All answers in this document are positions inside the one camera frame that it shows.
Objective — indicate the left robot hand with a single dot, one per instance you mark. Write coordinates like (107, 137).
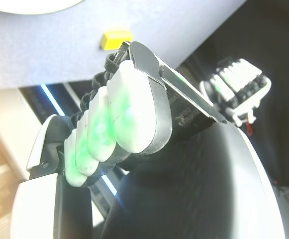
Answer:
(134, 112)

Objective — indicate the yellow flat block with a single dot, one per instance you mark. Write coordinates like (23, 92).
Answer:
(114, 37)

